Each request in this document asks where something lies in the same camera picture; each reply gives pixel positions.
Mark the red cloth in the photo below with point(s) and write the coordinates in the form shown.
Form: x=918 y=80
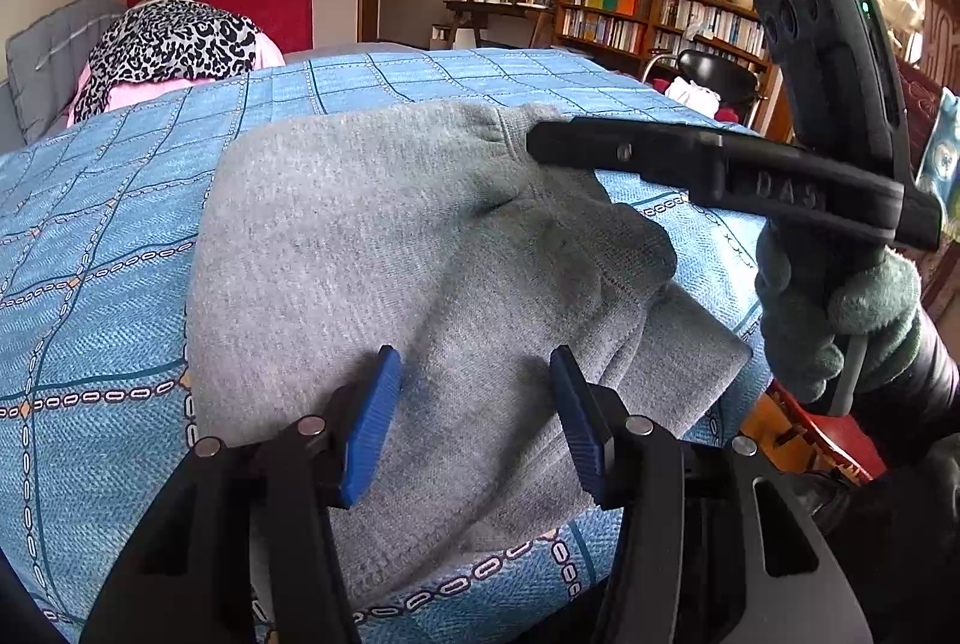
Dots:
x=731 y=113

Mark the person's dark clothing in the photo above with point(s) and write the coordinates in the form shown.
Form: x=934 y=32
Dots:
x=907 y=539

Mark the grey sweater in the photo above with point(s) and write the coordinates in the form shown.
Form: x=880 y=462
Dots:
x=375 y=254

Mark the white bin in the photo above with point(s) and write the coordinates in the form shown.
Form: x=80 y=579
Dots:
x=450 y=37

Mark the person's right forearm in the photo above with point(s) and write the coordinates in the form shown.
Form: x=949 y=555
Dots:
x=926 y=385

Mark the grey padded headboard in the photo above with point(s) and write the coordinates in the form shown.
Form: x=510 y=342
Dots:
x=45 y=59

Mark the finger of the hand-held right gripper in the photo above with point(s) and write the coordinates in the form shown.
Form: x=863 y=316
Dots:
x=637 y=153

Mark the white cloth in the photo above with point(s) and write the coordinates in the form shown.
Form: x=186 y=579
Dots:
x=690 y=93

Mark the red orange box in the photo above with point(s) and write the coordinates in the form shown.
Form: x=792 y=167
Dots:
x=832 y=438

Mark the blue checkered bedspread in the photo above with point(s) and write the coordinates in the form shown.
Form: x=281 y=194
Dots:
x=97 y=254

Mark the dark red carved furniture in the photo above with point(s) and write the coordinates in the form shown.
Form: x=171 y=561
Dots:
x=926 y=89

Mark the leopard print blanket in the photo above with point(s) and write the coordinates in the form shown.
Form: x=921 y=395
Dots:
x=172 y=41

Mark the rows of shelved books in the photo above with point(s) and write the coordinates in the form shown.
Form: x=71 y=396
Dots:
x=600 y=22

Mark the dark wooden desk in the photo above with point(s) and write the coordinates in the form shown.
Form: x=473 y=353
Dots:
x=510 y=8

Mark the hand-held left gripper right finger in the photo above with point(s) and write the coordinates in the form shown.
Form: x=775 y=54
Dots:
x=579 y=434

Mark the black chair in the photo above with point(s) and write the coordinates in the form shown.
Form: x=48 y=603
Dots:
x=720 y=70

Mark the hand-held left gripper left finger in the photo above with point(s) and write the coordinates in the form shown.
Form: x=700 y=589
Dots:
x=371 y=434

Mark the person's right hand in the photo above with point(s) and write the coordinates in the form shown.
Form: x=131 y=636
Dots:
x=877 y=322

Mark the pink pillow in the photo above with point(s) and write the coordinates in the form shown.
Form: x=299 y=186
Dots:
x=266 y=56

